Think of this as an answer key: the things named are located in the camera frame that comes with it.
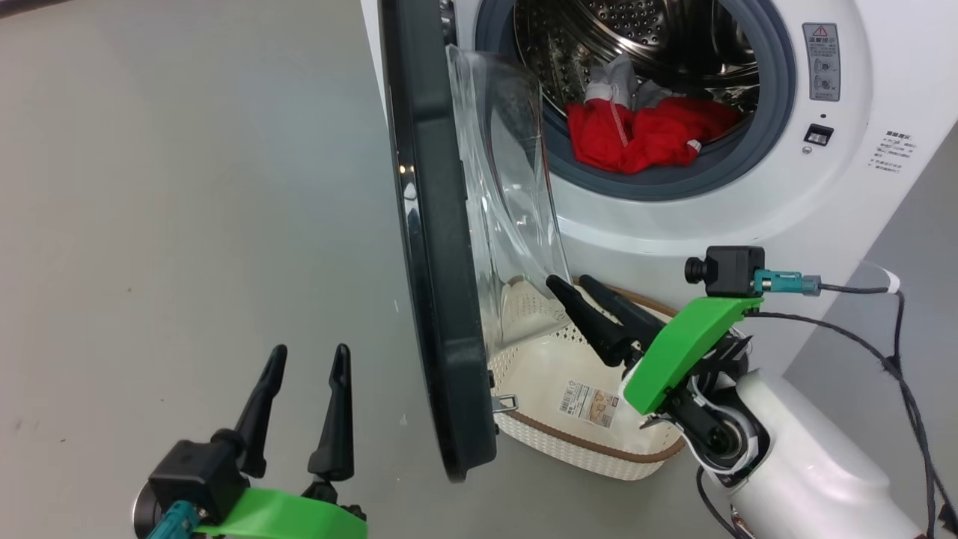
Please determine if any white front-load washing machine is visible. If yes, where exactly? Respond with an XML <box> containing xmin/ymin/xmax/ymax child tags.
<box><xmin>359</xmin><ymin>0</ymin><xmax>958</xmax><ymax>377</ymax></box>

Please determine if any camera cable teal connector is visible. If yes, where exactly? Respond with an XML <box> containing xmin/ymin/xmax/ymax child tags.
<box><xmin>146</xmin><ymin>500</ymin><xmax>201</xmax><ymax>539</ymax></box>
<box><xmin>754</xmin><ymin>269</ymin><xmax>908</xmax><ymax>371</ymax></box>

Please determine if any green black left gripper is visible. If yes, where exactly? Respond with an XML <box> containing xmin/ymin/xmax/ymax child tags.
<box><xmin>195</xmin><ymin>344</ymin><xmax>368</xmax><ymax>539</ymax></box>

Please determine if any small printed text label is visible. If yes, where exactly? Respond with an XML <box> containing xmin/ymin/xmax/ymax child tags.
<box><xmin>868</xmin><ymin>131</ymin><xmax>914</xmax><ymax>174</ymax></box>

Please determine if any cream perforated laundry basket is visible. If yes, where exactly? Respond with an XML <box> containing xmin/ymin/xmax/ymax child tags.
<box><xmin>486</xmin><ymin>275</ymin><xmax>688</xmax><ymax>481</ymax></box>

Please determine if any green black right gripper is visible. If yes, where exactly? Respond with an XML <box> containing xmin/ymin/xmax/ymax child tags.
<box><xmin>546</xmin><ymin>275</ymin><xmax>766</xmax><ymax>469</ymax></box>

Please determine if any red garment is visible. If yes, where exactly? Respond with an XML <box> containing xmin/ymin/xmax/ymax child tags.
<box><xmin>567</xmin><ymin>97</ymin><xmax>638</xmax><ymax>174</ymax></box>

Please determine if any printed basket product sticker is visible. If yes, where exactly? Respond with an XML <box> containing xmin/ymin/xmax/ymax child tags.
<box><xmin>558</xmin><ymin>380</ymin><xmax>620</xmax><ymax>427</ymax></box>

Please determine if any small red towel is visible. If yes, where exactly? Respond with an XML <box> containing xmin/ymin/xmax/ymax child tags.
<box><xmin>623</xmin><ymin>96</ymin><xmax>743</xmax><ymax>174</ymax></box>

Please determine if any dark round washer door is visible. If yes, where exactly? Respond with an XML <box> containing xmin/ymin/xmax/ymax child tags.
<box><xmin>378</xmin><ymin>0</ymin><xmax>573</xmax><ymax>482</ymax></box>

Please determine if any grey warning label sticker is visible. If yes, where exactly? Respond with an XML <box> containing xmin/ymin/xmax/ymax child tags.
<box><xmin>802</xmin><ymin>22</ymin><xmax>841</xmax><ymax>102</ymax></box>

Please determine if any white grey garment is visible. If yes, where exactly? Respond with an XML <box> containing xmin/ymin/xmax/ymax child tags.
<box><xmin>584</xmin><ymin>54</ymin><xmax>674</xmax><ymax>113</ymax></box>

